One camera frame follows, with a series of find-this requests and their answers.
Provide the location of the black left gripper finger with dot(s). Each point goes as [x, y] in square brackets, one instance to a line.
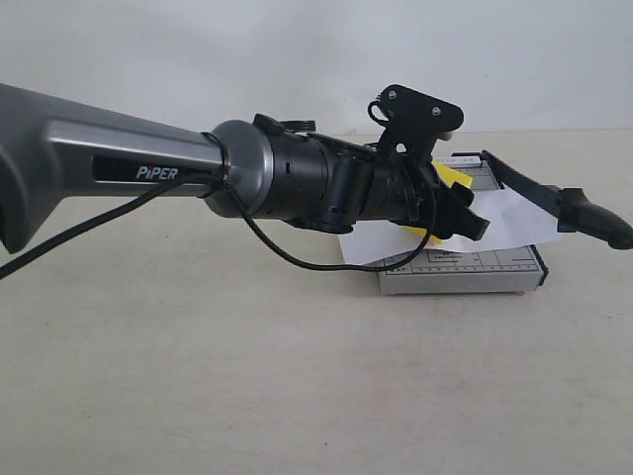
[454, 218]
[455, 191]

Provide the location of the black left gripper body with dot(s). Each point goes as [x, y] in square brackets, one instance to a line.
[369, 186]

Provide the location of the yellow cube block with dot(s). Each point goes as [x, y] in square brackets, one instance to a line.
[426, 186]

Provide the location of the white paper sheet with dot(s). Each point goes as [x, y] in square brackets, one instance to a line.
[514, 222]

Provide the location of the black cutter blade arm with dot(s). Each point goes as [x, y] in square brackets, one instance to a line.
[570, 206]

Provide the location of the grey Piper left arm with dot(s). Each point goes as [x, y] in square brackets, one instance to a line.
[54, 148]

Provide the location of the grey paper cutter base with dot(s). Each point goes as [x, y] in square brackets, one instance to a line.
[516, 270]

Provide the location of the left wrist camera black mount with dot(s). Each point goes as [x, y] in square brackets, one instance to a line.
[413, 119]

